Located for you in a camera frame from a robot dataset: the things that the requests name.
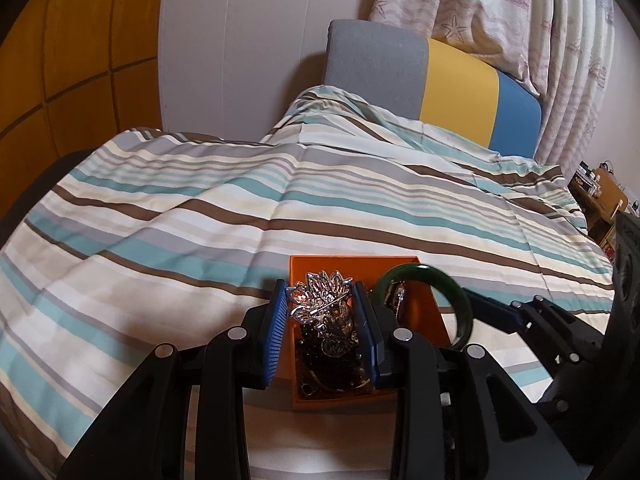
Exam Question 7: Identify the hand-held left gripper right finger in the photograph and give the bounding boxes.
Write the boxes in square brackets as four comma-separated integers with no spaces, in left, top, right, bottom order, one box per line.
[352,281,587,480]

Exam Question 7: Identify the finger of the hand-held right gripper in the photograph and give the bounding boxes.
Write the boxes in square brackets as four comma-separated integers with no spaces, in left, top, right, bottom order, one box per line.
[464,287,610,357]
[537,337,608,393]

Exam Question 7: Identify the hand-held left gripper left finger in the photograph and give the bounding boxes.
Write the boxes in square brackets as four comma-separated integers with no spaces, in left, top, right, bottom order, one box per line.
[59,279,290,480]

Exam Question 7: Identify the dark green jade bangle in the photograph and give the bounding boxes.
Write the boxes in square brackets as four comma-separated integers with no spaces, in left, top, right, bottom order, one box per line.
[374,263,474,352]

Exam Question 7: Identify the silver wristwatch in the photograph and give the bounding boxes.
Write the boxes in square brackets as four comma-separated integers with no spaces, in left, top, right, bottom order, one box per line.
[388,282,410,323]

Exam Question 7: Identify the orange box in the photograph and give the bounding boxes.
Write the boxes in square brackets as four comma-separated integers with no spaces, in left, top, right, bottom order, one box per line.
[287,254,452,414]

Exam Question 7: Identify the silver crystal brooch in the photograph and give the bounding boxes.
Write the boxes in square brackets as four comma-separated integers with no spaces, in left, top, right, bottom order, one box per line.
[284,269,359,328]

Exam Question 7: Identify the striped blanket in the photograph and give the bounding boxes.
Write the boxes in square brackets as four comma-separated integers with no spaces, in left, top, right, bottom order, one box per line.
[0,85,617,480]

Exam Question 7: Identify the wooden desk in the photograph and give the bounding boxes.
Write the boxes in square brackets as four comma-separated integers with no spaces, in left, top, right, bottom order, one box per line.
[569,159,632,253]

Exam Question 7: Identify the grey yellow blue headboard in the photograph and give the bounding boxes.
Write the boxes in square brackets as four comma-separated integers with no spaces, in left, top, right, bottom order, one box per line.
[322,19,544,162]

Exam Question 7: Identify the patterned white curtain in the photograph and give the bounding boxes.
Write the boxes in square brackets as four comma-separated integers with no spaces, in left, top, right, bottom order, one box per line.
[366,0,622,173]

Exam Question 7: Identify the orange wooden wardrobe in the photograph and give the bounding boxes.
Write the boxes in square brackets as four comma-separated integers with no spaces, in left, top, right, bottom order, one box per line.
[0,0,168,223]

